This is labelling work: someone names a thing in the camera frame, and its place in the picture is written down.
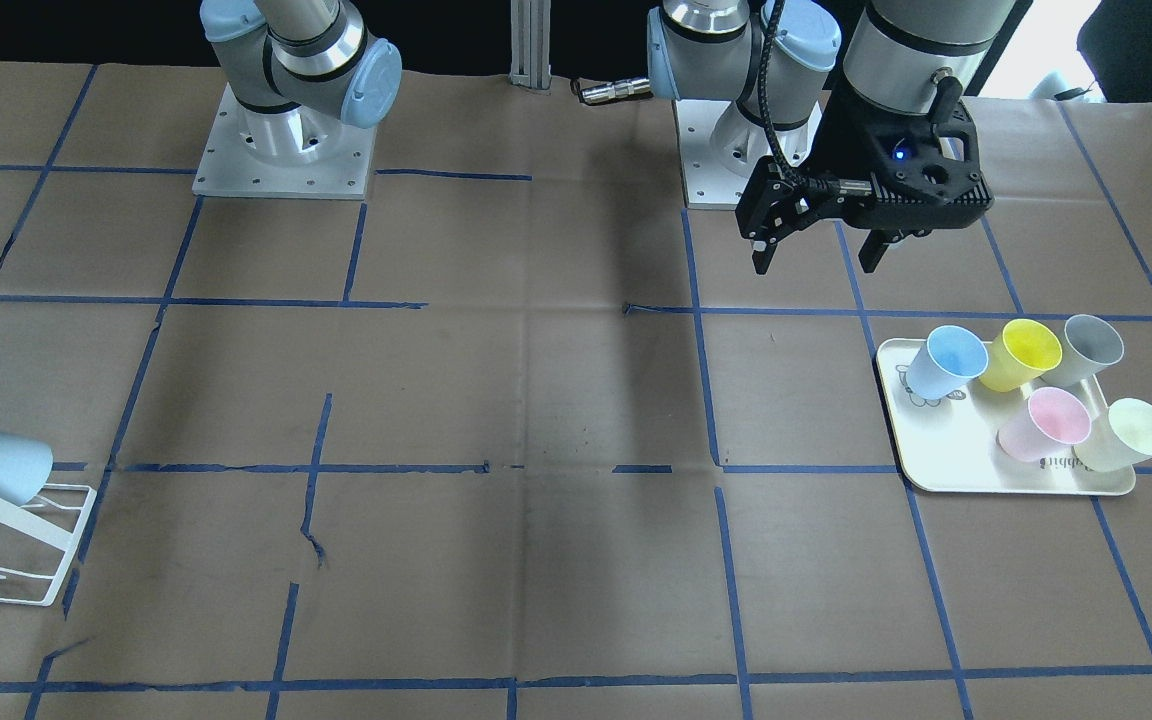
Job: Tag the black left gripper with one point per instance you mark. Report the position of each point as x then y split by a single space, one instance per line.
844 128

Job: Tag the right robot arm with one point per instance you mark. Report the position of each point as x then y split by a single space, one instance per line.
301 72

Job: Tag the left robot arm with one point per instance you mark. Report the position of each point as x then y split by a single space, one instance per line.
780 60

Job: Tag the blue cup on tray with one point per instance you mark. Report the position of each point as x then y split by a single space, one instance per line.
951 357

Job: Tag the yellow cup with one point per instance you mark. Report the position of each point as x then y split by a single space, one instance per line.
1022 351

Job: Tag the grey cup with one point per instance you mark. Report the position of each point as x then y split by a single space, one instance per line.
1089 345

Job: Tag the pink cup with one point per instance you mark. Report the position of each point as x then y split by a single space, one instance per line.
1050 421

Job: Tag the pale green cup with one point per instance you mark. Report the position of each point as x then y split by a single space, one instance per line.
1120 437

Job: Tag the cream plastic tray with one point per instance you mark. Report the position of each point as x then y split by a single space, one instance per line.
950 444

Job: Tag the silver metal connector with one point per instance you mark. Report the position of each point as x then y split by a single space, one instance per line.
609 92

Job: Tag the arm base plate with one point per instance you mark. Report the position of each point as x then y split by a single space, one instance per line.
718 148
297 154

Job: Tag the aluminium frame post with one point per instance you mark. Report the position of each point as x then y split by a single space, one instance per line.
529 32

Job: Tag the white wire cup rack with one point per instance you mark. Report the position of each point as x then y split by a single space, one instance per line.
39 542

